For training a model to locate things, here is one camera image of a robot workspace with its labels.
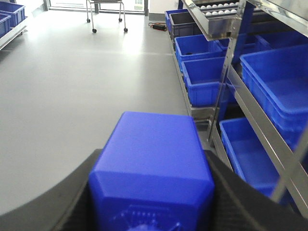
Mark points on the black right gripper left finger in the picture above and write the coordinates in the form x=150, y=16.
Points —
x=65, y=207

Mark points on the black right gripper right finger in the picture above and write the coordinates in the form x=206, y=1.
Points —
x=239, y=207

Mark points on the blue plastic bottle-shaped block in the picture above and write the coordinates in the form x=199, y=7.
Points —
x=152, y=175

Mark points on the blue bin middle shelf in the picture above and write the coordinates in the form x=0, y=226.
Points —
x=278, y=80

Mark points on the steel roller shelf rack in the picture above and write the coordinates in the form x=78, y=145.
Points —
x=256, y=16

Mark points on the blue bin lower near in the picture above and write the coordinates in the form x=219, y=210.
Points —
x=247, y=156

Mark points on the blue bin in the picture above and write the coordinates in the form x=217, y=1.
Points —
x=11, y=15
x=247, y=156

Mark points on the blue bin floor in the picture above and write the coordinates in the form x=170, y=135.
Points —
x=195, y=47
x=202, y=80

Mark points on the dark grey bin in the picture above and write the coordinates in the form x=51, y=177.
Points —
x=183, y=24

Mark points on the blue bin far left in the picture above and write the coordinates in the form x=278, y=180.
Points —
x=11, y=15

